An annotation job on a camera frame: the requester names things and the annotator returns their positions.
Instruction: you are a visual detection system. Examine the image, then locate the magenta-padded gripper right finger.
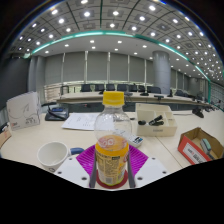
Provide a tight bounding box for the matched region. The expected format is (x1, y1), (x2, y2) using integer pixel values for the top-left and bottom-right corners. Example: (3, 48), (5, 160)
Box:
(126, 144), (170, 189)

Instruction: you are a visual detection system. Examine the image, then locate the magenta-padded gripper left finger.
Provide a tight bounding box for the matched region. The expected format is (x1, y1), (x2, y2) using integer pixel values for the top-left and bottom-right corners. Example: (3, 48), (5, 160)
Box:
(54, 144), (98, 190)

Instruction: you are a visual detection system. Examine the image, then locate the yellow-capped orange drink bottle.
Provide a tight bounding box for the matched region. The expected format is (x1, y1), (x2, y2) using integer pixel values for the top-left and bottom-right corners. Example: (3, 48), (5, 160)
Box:
(93, 90), (133, 187)

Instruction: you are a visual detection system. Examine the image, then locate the beige desk organizer tray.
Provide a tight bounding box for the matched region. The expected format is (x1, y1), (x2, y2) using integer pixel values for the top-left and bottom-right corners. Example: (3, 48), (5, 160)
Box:
(134, 102), (179, 138)

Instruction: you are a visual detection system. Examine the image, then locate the red-sided open cardboard box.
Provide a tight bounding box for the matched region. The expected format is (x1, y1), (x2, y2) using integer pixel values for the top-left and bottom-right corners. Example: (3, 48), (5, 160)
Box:
(177, 126), (224, 166)

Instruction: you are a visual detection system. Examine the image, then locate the white printed paper sheet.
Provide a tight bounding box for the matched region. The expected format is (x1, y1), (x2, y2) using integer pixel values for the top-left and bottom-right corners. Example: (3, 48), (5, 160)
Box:
(61, 112), (101, 132)

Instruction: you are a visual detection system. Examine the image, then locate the black desk phone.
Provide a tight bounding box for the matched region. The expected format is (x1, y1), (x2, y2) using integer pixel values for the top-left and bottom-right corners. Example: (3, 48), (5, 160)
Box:
(44, 105), (70, 122)

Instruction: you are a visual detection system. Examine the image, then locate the small grey-green tool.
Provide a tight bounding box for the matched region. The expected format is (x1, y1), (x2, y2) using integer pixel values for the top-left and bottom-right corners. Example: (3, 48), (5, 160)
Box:
(199, 138), (213, 155)

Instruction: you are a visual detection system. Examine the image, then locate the black desk microphone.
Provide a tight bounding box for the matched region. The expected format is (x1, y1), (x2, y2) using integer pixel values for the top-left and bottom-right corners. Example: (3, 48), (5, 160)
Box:
(192, 107), (205, 119)

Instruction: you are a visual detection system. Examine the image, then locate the white copy paper box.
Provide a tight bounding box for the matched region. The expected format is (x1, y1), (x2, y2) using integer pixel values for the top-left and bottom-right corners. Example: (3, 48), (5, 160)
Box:
(5, 91), (42, 132)

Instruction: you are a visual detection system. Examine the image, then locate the row of black office chairs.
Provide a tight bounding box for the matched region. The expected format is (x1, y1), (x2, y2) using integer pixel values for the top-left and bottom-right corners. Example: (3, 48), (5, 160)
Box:
(79, 83), (188, 98)

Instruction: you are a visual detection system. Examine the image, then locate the group of ceiling lights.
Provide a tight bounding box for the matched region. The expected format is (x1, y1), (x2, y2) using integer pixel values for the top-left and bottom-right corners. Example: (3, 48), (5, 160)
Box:
(16, 0), (224, 81)

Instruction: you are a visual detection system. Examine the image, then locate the white mug with blue handle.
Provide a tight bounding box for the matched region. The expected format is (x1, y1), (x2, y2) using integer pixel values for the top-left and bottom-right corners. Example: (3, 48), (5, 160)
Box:
(36, 141), (85, 173)

